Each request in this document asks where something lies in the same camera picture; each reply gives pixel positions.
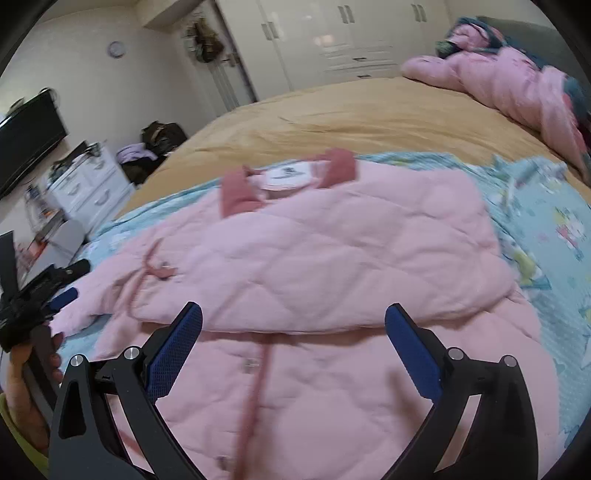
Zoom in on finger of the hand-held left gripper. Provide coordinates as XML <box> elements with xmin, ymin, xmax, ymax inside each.
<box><xmin>60</xmin><ymin>258</ymin><xmax>92</xmax><ymax>282</ymax></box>
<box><xmin>48</xmin><ymin>287</ymin><xmax>79</xmax><ymax>312</ymax></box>

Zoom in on bags hanging on door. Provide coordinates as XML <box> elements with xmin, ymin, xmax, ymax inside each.
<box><xmin>185</xmin><ymin>21</ymin><xmax>228</xmax><ymax>65</ymax></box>

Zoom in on grey headboard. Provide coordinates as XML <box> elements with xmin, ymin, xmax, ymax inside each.
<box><xmin>475</xmin><ymin>16</ymin><xmax>583</xmax><ymax>84</ymax></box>

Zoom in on white door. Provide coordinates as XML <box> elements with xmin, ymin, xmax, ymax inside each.
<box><xmin>185</xmin><ymin>18</ymin><xmax>257</xmax><ymax>121</ymax></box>

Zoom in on pink floral duvet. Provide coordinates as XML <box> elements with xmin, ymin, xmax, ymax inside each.
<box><xmin>401</xmin><ymin>16</ymin><xmax>591</xmax><ymax>181</ymax></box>

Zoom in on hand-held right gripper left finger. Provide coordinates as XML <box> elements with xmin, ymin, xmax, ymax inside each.
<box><xmin>48</xmin><ymin>301</ymin><xmax>204</xmax><ymax>480</ymax></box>

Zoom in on blue cartoon printed blanket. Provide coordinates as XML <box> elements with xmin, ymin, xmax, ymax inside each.
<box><xmin>60</xmin><ymin>152</ymin><xmax>591</xmax><ymax>462</ymax></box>

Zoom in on person's left forearm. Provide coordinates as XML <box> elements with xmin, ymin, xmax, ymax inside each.
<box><xmin>0</xmin><ymin>392</ymin><xmax>49</xmax><ymax>468</ymax></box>

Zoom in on person's left hand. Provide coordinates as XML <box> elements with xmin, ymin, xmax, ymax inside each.
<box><xmin>6</xmin><ymin>331</ymin><xmax>64</xmax><ymax>455</ymax></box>

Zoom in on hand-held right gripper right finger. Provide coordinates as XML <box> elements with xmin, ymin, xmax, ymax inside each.
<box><xmin>385</xmin><ymin>303</ymin><xmax>539</xmax><ymax>480</ymax></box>

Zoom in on purple clothes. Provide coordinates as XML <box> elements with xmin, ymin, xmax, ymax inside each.
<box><xmin>116</xmin><ymin>143</ymin><xmax>158</xmax><ymax>164</ymax></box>

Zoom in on bed with tan sheet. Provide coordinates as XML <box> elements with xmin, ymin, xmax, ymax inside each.
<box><xmin>124</xmin><ymin>76</ymin><xmax>587</xmax><ymax>217</ymax></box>

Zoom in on black wall television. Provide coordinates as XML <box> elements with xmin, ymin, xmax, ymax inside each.
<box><xmin>0</xmin><ymin>89</ymin><xmax>69</xmax><ymax>200</ymax></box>

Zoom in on pink quilted jacket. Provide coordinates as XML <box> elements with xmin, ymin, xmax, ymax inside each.
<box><xmin>48</xmin><ymin>148</ymin><xmax>552</xmax><ymax>480</ymax></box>

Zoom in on dark bag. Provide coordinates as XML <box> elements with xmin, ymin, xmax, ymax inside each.
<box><xmin>140</xmin><ymin>121</ymin><xmax>188</xmax><ymax>157</ymax></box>

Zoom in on white drawer cabinet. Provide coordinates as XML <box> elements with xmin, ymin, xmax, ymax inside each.
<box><xmin>46</xmin><ymin>147</ymin><xmax>136</xmax><ymax>228</ymax></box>

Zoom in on white wardrobe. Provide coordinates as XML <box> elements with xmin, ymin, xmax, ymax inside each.
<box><xmin>215</xmin><ymin>0</ymin><xmax>455</xmax><ymax>93</ymax></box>

